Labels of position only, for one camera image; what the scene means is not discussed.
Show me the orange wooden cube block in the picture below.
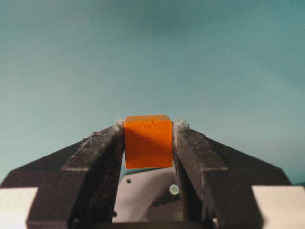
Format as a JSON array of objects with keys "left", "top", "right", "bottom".
[{"left": 123, "top": 115, "right": 173, "bottom": 169}]

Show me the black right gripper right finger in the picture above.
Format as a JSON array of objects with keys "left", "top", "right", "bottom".
[{"left": 173, "top": 120, "right": 291, "bottom": 229}]

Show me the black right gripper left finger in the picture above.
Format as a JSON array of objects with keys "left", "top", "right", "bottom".
[{"left": 0, "top": 122, "right": 123, "bottom": 229}]

